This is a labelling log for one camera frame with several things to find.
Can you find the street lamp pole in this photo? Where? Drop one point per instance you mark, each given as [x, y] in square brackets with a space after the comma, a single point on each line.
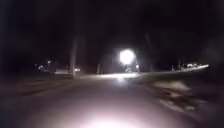
[127, 58]

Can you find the tree trunk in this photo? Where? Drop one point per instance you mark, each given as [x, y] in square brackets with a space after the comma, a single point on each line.
[73, 60]

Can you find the grey asphalt road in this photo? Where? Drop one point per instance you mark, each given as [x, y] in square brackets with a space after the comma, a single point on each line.
[100, 103]

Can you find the rough grass verge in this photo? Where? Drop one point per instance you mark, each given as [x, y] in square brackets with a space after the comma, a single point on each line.
[180, 95]

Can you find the dark grass verge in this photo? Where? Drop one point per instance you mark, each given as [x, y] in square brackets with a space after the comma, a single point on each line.
[30, 85]

